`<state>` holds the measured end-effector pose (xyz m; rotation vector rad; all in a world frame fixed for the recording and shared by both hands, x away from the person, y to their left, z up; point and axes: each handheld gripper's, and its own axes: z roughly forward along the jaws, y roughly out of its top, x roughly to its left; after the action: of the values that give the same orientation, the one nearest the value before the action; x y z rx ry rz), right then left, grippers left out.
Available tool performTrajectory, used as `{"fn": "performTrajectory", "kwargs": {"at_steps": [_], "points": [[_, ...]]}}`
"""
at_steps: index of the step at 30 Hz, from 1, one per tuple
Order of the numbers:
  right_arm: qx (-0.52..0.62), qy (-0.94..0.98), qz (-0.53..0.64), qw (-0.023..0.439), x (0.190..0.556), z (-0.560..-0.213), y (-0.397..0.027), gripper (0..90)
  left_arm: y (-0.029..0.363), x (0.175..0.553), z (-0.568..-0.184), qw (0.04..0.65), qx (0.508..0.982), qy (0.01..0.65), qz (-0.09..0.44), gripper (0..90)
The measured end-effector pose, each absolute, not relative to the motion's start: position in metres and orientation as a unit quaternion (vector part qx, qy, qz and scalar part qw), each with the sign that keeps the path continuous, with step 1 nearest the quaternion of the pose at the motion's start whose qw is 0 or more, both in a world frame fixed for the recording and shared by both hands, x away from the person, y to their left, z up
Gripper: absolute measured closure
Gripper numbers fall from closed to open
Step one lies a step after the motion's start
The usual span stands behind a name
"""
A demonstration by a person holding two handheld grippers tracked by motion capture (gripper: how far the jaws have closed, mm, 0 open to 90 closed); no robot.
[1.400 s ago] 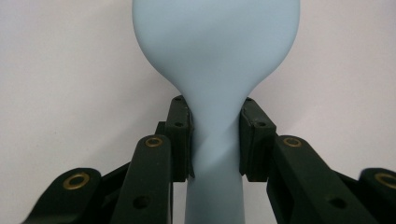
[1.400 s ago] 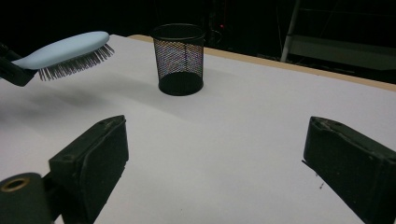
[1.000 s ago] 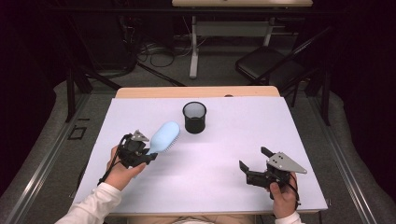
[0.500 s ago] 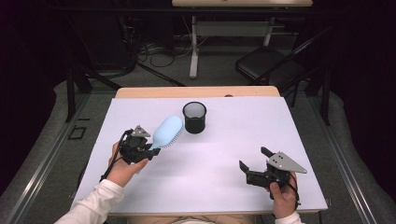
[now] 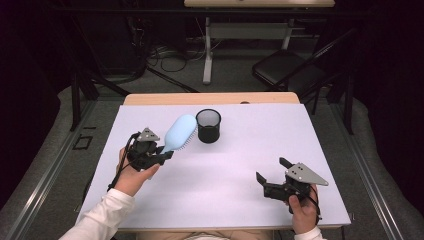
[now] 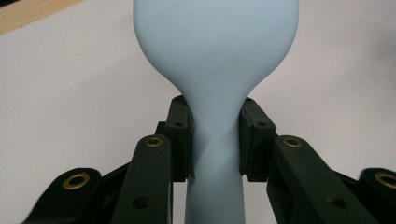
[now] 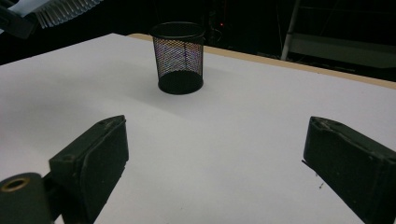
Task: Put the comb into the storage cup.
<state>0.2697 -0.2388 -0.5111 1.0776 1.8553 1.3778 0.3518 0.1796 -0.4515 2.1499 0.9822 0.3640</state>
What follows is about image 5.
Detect light blue hairbrush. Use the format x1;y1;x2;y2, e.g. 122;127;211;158
159;114;198;156

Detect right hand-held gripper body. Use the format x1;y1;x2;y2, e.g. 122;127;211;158
262;162;330;203

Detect left hand-held gripper black cable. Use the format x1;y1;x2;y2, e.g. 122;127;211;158
106;131;143;193

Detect white table mat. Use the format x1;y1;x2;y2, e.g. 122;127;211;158
73;102;352;231

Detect person's left hand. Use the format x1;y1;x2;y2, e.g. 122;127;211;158
113;146;162;198

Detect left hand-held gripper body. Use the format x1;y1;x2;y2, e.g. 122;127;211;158
127;127;166;173

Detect person's beige trousers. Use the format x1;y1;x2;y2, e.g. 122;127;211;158
135;229;273;240

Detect hand-held gripper black cable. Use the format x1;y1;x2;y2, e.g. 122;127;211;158
106;131;143;193
306;194;323;225

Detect black folding chair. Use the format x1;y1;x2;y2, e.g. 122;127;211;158
251;28;358;101

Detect person's right hand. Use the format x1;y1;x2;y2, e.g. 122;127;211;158
287;183;322;235

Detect black metal stand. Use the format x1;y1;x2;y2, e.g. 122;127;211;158
68;71;133;133
311;74;355;136

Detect black metal crossbar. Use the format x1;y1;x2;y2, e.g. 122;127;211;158
49;7;368;17

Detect thick black floor cable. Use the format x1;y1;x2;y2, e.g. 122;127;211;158
145;65;200;94

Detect black mesh pen cup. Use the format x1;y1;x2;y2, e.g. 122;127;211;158
195;108;223;145

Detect right hand-held gripper black cable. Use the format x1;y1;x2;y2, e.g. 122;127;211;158
306;194;323;225

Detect beige desk with white legs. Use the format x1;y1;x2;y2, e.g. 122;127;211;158
183;0;336;85

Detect tangle of thin floor cables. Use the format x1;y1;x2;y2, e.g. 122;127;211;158
146;43;208;73

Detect grey metal floor rail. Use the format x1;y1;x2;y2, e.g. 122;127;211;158
328;103;406;240
6;99;98;240

